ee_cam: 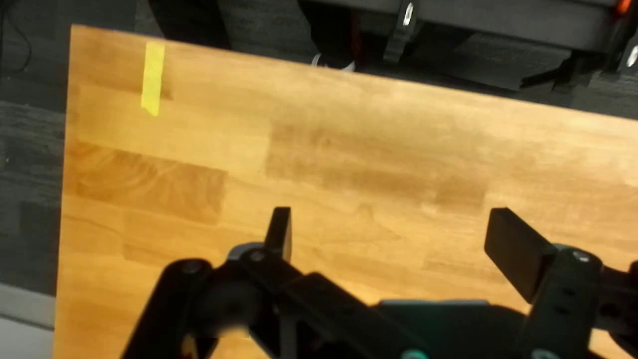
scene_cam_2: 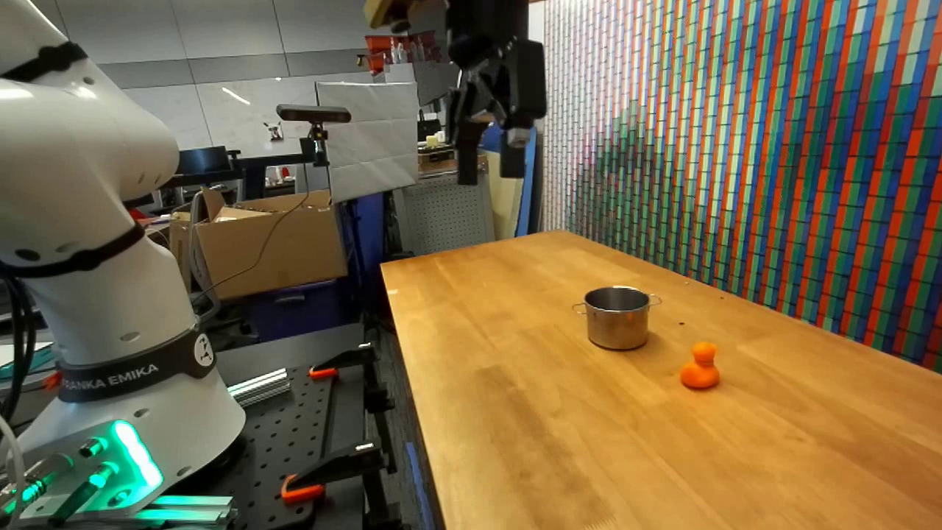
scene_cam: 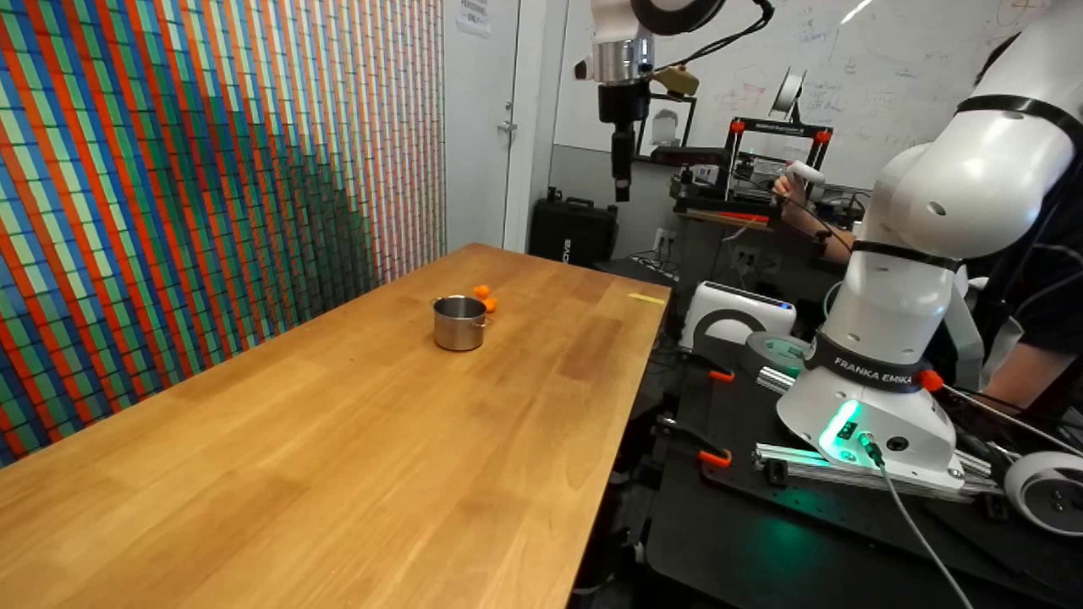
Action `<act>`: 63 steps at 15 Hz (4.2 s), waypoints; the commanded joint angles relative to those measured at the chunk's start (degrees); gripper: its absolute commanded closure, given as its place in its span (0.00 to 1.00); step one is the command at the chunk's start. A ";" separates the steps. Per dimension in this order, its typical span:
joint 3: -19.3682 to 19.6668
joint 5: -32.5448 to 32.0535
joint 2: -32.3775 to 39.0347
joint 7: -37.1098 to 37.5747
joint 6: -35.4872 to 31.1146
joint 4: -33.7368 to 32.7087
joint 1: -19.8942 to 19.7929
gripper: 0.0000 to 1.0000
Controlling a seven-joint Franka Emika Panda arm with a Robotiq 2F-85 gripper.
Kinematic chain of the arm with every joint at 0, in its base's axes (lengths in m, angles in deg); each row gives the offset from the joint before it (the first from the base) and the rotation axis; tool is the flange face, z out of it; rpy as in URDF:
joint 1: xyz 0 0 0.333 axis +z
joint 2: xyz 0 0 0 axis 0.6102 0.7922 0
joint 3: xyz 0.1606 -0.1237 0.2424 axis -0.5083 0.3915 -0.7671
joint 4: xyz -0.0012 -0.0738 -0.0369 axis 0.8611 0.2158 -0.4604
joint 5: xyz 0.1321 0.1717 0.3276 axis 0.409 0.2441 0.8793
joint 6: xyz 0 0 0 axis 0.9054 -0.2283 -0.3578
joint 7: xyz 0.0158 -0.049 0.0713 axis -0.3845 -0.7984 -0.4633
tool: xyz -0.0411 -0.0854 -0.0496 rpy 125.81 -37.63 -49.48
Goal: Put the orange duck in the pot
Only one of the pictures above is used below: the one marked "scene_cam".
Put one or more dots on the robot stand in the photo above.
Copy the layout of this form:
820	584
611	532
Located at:
761	533

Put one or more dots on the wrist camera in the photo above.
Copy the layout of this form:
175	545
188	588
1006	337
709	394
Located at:
677	81

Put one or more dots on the black framed picture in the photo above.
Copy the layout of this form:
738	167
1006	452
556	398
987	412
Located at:
667	127

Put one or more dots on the black hard case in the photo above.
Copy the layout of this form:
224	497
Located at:
574	230

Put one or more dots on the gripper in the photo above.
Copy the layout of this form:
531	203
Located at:
623	102

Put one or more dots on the person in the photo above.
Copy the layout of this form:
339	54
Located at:
1036	288

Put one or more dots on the whiteboard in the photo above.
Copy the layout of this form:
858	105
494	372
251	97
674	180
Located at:
880	76

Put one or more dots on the wall socket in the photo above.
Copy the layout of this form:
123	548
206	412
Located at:
664	240

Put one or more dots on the black clamp with orange tip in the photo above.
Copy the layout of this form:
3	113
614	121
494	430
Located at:
713	458
721	375

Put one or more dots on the orange toy duck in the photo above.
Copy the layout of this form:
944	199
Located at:
487	301

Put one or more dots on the grey door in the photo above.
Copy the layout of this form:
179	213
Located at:
481	135

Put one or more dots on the grey tape roll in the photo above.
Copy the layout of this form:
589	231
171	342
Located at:
774	351

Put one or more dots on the small steel pot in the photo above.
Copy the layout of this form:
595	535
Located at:
458	328

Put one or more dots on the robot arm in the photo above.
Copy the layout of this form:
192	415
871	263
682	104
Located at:
905	313

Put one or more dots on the yellow tape strip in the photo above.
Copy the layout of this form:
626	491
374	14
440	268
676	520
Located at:
647	299

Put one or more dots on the white box device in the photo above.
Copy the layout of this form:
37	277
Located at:
744	306

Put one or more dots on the black and red 3D printer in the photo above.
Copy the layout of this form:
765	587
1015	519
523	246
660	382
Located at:
774	135

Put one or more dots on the paper sign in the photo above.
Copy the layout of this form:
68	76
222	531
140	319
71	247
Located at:
474	17

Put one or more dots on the white round device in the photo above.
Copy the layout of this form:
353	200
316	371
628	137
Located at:
1049	495

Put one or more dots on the hand controller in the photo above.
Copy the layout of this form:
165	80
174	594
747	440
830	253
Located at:
804	172

